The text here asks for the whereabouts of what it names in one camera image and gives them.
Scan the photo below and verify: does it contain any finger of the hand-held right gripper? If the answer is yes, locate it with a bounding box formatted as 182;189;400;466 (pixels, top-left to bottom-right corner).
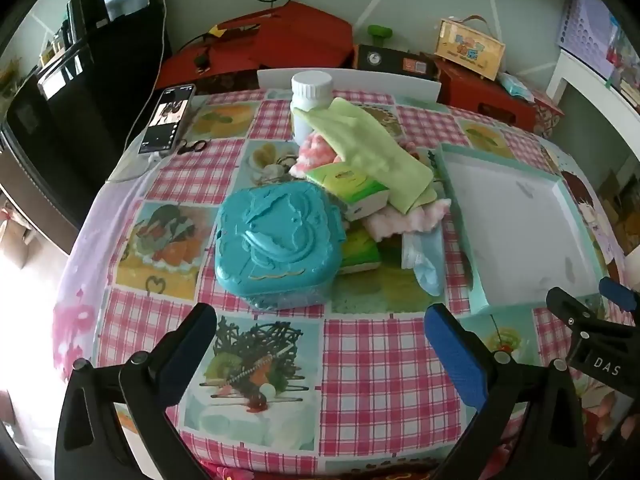
546;287;602;342
598;276;640;321

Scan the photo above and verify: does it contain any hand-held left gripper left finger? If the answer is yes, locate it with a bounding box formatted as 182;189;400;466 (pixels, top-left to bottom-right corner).
55;302;218;480

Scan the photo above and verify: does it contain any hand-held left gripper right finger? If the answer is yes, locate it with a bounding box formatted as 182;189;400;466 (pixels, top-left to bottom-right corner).
425;303;592;480

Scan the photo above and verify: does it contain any teal rimmed white tray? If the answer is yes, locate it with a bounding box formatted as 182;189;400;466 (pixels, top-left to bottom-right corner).
434;142;608;316

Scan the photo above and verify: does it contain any pale pink fluffy cloth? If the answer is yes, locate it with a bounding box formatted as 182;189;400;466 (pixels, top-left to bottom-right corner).
362;197;453;241

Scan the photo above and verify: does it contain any green tissue pack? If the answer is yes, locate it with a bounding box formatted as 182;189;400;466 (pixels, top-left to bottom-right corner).
305;162;391;221
340;227;383;276

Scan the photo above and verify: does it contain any light green cloth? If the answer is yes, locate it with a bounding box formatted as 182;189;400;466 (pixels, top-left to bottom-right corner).
307;97;435;211

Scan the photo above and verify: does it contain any pink white fluffy towel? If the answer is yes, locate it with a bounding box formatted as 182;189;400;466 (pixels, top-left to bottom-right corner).
287;132;346;178

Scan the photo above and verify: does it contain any pink checkered cake-print tablecloth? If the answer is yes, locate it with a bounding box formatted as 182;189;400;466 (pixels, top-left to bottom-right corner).
95;87;566;476

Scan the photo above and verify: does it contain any blue face mask pack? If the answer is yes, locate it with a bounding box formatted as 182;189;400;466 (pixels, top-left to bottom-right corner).
400;230;446;297

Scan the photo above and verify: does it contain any teal plastic storage box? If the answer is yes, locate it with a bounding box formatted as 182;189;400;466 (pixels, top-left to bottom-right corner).
215;180;346;310

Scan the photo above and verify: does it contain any red patterned box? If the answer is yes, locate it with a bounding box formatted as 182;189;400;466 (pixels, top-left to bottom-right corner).
530;90;566;138

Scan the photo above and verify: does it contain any light blue wipes pack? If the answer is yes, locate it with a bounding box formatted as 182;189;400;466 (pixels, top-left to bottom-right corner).
497;72;536;101

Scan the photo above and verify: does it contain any white shelf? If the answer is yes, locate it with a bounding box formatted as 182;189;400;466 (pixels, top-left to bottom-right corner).
545;45;640;126

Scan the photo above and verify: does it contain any black smartphone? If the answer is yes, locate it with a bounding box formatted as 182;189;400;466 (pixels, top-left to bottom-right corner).
137;85;196;156

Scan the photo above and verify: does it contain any red cardboard crate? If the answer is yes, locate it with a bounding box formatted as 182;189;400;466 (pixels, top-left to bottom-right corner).
435;57;536;131

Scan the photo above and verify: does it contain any black cabinet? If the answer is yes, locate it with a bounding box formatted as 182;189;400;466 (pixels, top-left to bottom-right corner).
0;35;173;256

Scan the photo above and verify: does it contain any purple perforated board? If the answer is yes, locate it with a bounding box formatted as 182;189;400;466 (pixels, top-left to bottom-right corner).
556;0;621;78

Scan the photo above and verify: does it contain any white-capped green bottle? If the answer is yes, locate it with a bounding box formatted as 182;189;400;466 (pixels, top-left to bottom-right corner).
290;71;335;146

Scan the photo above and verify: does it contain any black box with gauge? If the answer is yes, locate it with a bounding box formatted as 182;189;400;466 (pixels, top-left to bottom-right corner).
352;43;441;81

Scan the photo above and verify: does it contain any large red box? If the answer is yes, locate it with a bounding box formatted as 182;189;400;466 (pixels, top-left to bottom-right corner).
152;1;356;92

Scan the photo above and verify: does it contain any tan box with handle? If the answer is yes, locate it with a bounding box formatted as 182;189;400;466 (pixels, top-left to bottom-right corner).
434;15;506;81

